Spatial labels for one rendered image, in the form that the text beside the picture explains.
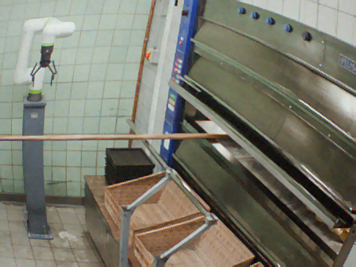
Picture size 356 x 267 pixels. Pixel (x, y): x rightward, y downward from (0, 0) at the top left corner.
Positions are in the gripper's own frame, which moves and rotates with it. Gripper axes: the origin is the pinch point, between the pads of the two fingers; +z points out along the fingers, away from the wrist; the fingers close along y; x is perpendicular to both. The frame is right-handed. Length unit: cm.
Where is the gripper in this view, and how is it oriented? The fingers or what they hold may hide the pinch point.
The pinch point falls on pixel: (42, 84)
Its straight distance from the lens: 274.4
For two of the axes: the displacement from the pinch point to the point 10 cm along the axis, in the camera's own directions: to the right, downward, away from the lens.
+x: 3.6, 4.0, -8.5
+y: -9.2, 0.1, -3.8
